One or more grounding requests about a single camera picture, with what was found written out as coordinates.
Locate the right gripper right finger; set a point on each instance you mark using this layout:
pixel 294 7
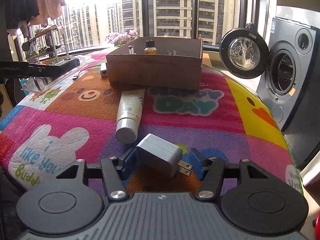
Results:
pixel 210 172

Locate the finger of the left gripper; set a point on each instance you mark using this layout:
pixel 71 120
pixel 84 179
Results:
pixel 53 71

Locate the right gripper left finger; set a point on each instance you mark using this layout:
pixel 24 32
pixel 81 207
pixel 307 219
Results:
pixel 116 170

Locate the grey usb wall charger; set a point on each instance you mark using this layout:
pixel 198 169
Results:
pixel 162 156

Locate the cream lotion tube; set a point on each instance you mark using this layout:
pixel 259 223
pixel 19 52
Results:
pixel 129 115

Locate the amber bottle black cap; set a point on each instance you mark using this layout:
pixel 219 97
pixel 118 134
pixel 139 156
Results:
pixel 150 48

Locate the clear bag with black item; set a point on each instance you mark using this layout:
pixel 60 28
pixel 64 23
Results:
pixel 37 84

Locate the white travel plug adapter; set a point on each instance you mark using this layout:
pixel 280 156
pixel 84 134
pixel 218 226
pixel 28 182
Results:
pixel 171 53

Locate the metal shoe rack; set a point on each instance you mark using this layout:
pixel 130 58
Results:
pixel 47 44

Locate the colourful cartoon play mat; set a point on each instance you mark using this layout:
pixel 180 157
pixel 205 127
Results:
pixel 76 119

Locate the hanging dark clothes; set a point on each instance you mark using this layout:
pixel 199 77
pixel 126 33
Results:
pixel 17 11

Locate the hanging pink clothes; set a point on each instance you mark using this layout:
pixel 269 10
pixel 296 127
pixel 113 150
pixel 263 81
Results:
pixel 48 9

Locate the pink potted flowers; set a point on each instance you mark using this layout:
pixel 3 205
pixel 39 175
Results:
pixel 120 38

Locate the pink cardboard box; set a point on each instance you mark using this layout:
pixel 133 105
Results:
pixel 182 71

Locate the grey washing machine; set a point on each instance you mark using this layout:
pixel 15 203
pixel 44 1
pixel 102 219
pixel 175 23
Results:
pixel 289 87

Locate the round washing machine door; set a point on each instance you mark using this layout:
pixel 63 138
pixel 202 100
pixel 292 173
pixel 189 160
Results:
pixel 244 52

